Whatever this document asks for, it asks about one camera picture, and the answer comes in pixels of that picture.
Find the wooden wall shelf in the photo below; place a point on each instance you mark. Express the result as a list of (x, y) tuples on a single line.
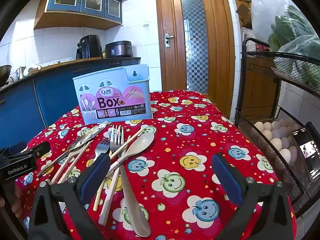
[(243, 12)]

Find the red smiley flower tablecloth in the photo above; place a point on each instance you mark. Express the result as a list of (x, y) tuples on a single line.
[(175, 155)]

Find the beige plastic spoon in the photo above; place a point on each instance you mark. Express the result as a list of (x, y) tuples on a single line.
[(142, 141)]

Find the black air fryer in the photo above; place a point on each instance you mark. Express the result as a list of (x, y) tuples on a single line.
[(88, 47)]

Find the metal wok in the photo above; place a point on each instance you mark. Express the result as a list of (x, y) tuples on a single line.
[(4, 73)]

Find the white plastic bag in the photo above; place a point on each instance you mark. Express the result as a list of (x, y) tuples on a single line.
[(265, 10)]

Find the metal kettle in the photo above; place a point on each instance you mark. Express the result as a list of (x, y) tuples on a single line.
[(20, 73)]

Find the light blue plastic utensil box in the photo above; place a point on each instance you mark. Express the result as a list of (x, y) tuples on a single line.
[(112, 85)]

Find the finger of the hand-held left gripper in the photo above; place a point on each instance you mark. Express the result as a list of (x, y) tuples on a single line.
[(41, 148)]

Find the wooden door with glass pane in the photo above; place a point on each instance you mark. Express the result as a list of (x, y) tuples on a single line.
[(175, 17)]

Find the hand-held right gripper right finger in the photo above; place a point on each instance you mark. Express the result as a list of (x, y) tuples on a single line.
[(226, 180)]

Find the pile of eggs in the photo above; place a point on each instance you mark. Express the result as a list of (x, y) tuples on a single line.
[(276, 143)]

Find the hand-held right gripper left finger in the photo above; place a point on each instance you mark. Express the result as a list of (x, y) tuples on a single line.
[(96, 177)]

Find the large metal fork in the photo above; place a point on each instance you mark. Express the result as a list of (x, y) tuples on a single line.
[(135, 205)]

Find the small metal fork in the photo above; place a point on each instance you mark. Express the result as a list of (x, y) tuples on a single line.
[(101, 148)]

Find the blue kitchen counter cabinet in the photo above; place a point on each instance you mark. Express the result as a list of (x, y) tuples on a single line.
[(50, 92)]

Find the plastic bag of greens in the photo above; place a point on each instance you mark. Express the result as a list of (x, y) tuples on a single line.
[(287, 25)]

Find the wooden cupboard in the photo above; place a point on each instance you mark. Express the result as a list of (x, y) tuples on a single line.
[(250, 92)]

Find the clear bag of packets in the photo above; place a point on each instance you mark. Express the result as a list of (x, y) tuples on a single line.
[(252, 40)]

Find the dark rice cooker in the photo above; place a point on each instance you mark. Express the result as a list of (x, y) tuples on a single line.
[(118, 48)]

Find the black smartphone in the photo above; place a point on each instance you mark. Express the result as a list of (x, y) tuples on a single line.
[(306, 155)]

